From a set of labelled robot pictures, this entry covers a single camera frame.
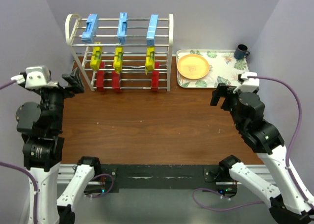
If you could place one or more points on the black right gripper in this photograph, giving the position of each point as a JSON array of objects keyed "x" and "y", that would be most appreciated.
[{"x": 222, "y": 91}]

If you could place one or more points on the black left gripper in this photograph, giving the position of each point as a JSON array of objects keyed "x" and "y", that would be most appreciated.
[{"x": 74, "y": 79}]

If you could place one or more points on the red toothpaste box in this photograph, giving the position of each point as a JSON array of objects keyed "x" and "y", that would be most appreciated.
[
  {"x": 116, "y": 81},
  {"x": 100, "y": 76},
  {"x": 155, "y": 78}
]

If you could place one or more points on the yellow toothpaste box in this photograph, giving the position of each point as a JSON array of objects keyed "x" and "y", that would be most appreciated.
[
  {"x": 150, "y": 59},
  {"x": 118, "y": 59},
  {"x": 96, "y": 58}
]

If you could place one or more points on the blue toothpaste box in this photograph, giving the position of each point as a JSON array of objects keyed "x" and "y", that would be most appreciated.
[
  {"x": 151, "y": 32},
  {"x": 90, "y": 30},
  {"x": 122, "y": 28}
]

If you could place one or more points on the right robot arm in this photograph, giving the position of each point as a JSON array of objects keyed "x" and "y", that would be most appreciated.
[{"x": 284, "y": 201}]

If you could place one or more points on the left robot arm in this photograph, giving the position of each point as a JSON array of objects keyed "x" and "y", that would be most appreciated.
[{"x": 40, "y": 125}]

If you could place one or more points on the white metal shelf rack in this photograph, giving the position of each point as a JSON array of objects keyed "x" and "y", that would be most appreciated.
[{"x": 132, "y": 76}]

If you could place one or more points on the floral serving tray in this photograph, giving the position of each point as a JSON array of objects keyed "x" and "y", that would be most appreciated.
[{"x": 223, "y": 68}]

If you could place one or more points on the orange plate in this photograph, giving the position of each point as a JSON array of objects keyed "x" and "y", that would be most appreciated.
[{"x": 193, "y": 66}]

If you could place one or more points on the dark blue mug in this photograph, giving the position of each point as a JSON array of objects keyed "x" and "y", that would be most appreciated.
[{"x": 241, "y": 52}]

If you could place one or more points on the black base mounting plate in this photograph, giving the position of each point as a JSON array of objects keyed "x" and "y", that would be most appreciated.
[{"x": 170, "y": 177}]

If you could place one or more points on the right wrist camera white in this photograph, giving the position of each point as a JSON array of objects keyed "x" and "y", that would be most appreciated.
[{"x": 248, "y": 82}]

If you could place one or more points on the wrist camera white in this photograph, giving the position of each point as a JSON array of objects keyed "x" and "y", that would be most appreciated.
[
  {"x": 248, "y": 82},
  {"x": 37, "y": 77}
]

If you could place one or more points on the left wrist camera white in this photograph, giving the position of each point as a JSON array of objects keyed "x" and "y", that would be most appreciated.
[{"x": 37, "y": 77}]

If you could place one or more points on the aluminium rail frame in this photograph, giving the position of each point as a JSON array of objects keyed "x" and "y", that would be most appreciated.
[{"x": 66, "y": 173}]

